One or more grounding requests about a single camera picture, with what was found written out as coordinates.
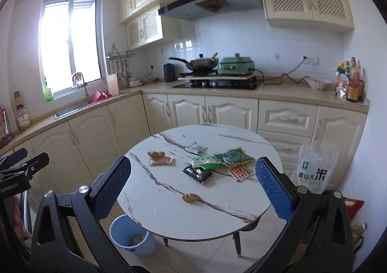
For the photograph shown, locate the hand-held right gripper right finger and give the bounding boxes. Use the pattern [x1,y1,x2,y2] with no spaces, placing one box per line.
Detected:
[255,156,354,273]

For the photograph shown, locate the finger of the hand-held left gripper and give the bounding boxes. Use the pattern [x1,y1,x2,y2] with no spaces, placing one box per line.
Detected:
[0,148,28,169]
[0,152,50,182]

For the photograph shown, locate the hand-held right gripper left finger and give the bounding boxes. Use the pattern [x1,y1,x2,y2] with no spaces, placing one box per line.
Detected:
[30,155,134,273]

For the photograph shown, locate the light blue trash bin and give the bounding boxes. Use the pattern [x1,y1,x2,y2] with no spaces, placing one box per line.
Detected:
[109,214,159,258]

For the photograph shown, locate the person's left hand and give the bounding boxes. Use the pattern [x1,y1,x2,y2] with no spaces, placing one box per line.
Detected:
[11,195,25,240]

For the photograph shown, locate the utensil holder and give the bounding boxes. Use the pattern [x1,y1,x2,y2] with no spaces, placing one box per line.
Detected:
[0,104,14,144]

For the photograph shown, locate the red white checkered packet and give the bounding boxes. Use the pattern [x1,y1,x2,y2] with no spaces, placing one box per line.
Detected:
[226,165,254,182]

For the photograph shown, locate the brown sauce bottle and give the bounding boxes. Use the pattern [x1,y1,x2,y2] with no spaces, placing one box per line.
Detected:
[14,91,31,130]

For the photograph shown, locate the white rice bag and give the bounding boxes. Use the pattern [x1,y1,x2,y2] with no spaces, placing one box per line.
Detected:
[298,144,341,195]

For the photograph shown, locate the large green snack wrapper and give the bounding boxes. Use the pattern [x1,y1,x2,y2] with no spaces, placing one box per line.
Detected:
[214,147,255,168]

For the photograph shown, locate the red dotted snack packet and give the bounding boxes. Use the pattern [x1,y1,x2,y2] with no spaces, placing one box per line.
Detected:
[149,156,176,167]

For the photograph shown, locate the pile of wrappers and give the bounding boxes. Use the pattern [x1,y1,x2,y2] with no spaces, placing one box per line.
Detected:
[128,235,146,247]

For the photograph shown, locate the metal sink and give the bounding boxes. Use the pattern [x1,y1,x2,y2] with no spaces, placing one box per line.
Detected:
[54,101,94,119]

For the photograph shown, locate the green bottle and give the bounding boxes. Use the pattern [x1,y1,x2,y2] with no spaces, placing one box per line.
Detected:
[42,78,54,102]

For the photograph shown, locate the cream lower kitchen cabinets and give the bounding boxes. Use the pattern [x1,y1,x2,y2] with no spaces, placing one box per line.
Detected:
[0,92,369,231]

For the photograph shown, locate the green white plastic wrapper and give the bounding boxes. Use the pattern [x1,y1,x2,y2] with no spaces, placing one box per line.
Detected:
[190,155,223,170]

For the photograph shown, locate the dark seaweed packet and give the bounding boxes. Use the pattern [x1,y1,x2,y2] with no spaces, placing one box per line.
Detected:
[182,164,214,184]

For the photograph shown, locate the red rice bag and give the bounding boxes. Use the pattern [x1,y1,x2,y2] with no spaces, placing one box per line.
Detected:
[343,197,365,227]

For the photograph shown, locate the small grey sachet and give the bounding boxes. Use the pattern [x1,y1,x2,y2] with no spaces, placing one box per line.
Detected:
[185,142,208,154]

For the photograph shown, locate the metal faucet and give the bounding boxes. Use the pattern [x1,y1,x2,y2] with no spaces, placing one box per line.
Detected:
[72,72,90,104]

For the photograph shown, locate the gold patterned bag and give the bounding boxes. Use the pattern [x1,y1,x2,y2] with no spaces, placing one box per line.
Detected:
[351,223,368,252]

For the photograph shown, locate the wooden cutting board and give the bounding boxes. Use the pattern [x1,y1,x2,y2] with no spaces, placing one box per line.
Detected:
[106,74,121,96]

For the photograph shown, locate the black gas stove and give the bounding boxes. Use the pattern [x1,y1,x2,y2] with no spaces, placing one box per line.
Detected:
[172,78,263,91]

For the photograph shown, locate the white bowl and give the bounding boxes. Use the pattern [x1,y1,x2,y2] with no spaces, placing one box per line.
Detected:
[304,77,333,91]

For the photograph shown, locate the kitchen window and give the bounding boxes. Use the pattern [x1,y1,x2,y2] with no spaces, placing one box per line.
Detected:
[38,0,105,95]

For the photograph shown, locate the green electric cooker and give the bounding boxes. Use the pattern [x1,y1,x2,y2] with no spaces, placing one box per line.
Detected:
[218,53,256,76]

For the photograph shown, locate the group of condiment bottles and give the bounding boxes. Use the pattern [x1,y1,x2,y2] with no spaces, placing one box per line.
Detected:
[335,56,365,103]

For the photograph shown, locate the black kettle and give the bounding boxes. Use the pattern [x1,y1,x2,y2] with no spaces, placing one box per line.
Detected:
[163,62,177,82]

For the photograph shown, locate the metal utensil rack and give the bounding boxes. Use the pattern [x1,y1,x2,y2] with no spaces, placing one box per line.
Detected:
[106,44,136,80]

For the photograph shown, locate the black frying pan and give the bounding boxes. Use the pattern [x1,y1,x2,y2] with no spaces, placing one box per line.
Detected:
[168,52,219,76]

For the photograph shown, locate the black power cable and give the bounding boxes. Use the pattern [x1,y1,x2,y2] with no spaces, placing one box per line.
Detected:
[254,57,307,85]

